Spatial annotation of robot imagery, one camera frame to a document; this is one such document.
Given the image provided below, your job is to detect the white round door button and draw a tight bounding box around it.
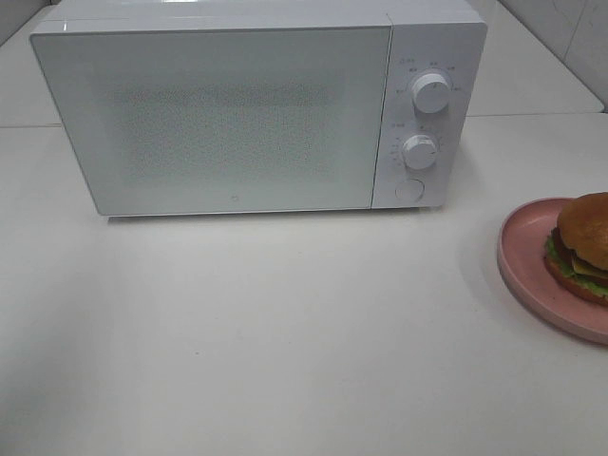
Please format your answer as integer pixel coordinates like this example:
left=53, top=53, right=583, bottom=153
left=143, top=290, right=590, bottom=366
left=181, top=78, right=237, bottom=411
left=395, top=179, right=425, bottom=203

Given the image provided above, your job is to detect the white microwave knob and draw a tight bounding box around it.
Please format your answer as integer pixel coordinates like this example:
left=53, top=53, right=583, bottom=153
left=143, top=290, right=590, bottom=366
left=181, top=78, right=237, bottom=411
left=410, top=70, right=451, bottom=114
left=402, top=135, right=439, bottom=170

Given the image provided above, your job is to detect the pink speckled plate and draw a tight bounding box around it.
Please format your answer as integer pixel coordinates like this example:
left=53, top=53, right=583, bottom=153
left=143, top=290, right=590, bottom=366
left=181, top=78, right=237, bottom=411
left=497, top=198, right=607, bottom=346

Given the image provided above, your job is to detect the burger with lettuce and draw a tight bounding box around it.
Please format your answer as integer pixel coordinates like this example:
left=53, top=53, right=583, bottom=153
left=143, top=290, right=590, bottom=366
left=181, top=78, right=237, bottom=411
left=543, top=192, right=607, bottom=306

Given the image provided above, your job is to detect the white microwave door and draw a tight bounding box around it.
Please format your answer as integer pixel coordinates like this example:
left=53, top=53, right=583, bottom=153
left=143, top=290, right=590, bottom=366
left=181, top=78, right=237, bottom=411
left=31, top=27, right=390, bottom=216

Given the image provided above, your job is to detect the white microwave oven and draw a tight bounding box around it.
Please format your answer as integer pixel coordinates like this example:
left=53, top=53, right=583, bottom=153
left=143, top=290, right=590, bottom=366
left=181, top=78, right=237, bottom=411
left=29, top=1, right=487, bottom=211

